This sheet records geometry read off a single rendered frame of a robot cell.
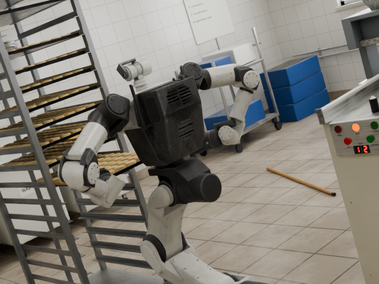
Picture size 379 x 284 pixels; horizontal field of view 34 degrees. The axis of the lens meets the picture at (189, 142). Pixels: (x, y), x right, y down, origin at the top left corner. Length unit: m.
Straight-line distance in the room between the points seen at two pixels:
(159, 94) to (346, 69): 5.34
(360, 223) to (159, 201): 0.85
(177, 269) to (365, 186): 0.87
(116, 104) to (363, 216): 1.14
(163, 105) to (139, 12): 4.42
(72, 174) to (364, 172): 1.18
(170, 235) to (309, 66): 4.76
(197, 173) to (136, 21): 4.33
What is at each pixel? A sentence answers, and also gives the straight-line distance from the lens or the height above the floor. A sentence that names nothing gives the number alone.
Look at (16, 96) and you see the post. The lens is 2.91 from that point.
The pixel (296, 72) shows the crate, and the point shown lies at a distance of 7.05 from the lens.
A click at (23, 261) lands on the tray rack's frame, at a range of 3.60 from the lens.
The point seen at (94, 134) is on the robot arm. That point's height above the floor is 1.12.
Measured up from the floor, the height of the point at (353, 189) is 0.54.
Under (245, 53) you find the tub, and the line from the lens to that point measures 6.64.
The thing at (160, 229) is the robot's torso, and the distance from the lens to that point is 2.71.
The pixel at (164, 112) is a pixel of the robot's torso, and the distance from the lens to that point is 2.33.
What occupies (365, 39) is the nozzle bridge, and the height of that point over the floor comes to 1.05.
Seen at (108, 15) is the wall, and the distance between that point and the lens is 6.49.
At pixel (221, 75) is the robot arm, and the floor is 1.14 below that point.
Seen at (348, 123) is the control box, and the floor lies 0.83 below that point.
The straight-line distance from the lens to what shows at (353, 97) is 2.83.
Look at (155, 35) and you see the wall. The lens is 6.78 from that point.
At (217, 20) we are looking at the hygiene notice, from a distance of 7.36.
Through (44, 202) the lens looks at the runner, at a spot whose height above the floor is 0.78.
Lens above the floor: 1.40
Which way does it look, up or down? 10 degrees down
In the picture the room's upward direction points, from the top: 17 degrees counter-clockwise
